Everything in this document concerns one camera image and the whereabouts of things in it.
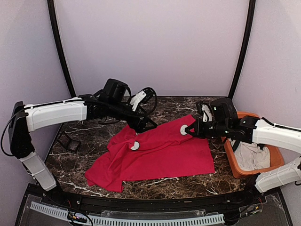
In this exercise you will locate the round brooch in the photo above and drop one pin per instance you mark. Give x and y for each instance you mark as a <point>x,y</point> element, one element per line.
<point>183,130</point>
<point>135,146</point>

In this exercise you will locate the black left frame post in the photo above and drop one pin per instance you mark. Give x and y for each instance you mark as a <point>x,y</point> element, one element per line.
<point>59,47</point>

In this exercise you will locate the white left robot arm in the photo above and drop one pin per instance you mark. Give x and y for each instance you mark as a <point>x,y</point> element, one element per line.
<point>28,119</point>

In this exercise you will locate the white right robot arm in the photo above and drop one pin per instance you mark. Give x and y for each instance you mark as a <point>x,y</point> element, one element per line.
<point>250,128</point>

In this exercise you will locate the magenta t-shirt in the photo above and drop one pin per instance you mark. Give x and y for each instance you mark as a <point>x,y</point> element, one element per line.
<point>164,153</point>

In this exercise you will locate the black right frame post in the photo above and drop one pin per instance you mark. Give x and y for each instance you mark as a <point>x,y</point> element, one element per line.
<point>243,50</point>

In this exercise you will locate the white garment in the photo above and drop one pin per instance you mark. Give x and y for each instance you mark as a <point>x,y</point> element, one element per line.
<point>250,156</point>

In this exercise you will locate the black frame post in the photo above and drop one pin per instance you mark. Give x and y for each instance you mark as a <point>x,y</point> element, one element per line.
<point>243,50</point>
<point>59,47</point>

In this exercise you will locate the white slotted cable duct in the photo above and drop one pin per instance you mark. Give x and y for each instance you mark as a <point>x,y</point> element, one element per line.
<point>117,218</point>

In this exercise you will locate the black front rail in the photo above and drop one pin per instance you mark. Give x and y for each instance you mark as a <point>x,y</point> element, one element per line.
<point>223,203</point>

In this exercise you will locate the black brooch display box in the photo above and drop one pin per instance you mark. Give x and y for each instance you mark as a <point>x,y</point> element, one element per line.
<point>69,144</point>

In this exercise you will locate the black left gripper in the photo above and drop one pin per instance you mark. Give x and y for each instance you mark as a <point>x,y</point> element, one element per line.
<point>139,127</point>

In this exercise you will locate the orange plastic basket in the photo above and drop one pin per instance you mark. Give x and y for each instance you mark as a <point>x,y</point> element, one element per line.
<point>276,160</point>

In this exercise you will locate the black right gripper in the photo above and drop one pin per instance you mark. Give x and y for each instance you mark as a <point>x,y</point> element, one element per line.
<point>198,124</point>

